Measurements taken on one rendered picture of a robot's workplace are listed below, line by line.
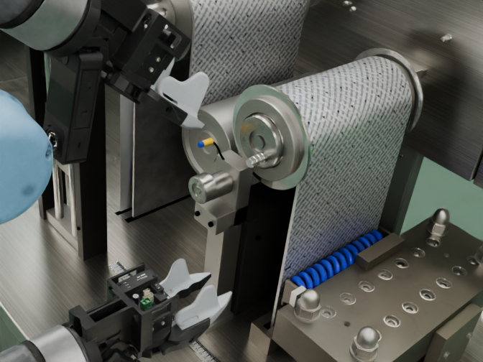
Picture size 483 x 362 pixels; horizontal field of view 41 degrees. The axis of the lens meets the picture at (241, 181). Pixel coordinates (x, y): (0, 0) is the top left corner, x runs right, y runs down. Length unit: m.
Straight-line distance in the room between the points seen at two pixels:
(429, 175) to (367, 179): 2.34
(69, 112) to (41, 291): 0.58
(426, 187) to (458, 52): 2.22
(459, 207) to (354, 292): 2.21
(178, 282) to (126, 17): 0.38
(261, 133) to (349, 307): 0.29
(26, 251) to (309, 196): 0.55
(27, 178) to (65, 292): 0.74
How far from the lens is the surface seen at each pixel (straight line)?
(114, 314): 0.74
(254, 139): 0.88
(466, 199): 3.26
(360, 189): 1.02
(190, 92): 0.68
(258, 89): 0.88
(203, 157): 1.01
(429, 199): 3.17
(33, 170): 0.41
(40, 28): 0.56
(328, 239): 1.02
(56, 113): 0.63
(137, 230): 1.26
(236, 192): 0.91
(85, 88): 0.61
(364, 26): 1.16
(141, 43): 0.61
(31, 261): 1.21
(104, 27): 0.61
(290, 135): 0.84
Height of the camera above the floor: 1.70
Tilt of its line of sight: 34 degrees down
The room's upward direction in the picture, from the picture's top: 7 degrees clockwise
